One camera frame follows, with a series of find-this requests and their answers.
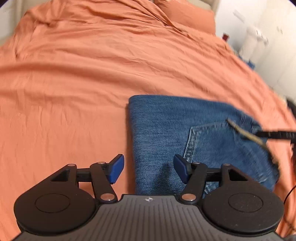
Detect blue denim jeans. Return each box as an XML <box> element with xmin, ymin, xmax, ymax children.
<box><xmin>128</xmin><ymin>95</ymin><xmax>279</xmax><ymax>195</ymax></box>

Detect white alpaca plush toy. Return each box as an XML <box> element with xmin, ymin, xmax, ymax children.
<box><xmin>238</xmin><ymin>26</ymin><xmax>268</xmax><ymax>69</ymax></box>

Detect small red box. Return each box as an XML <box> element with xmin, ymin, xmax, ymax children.
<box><xmin>222</xmin><ymin>33</ymin><xmax>229</xmax><ymax>42</ymax></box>

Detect white wardrobe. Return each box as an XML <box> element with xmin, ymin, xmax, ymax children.
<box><xmin>255</xmin><ymin>1</ymin><xmax>295</xmax><ymax>97</ymax></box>

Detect orange bed sheet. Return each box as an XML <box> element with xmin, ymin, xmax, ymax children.
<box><xmin>1</xmin><ymin>1</ymin><xmax>295</xmax><ymax>240</ymax></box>

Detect orange pillow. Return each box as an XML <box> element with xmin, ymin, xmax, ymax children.
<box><xmin>154</xmin><ymin>0</ymin><xmax>220</xmax><ymax>35</ymax></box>

